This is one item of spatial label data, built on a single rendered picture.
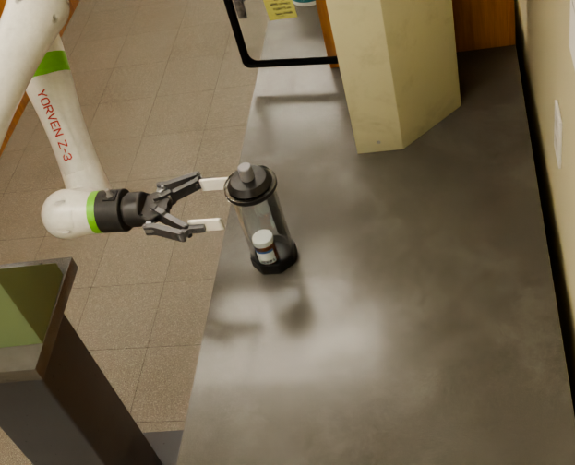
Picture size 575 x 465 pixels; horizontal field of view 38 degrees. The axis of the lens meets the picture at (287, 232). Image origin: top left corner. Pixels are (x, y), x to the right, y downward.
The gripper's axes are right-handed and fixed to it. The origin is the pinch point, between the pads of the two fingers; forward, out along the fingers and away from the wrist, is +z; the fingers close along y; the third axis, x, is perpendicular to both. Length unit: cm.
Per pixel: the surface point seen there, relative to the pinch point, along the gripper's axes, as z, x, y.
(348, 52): 26.5, -11.4, 32.2
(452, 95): 47, 13, 45
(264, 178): 11.4, -6.7, -0.8
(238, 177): 5.9, -6.7, 0.1
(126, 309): -80, 112, 63
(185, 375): -50, 112, 33
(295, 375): 16.2, 17.0, -31.1
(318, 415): 21.5, 17.0, -39.8
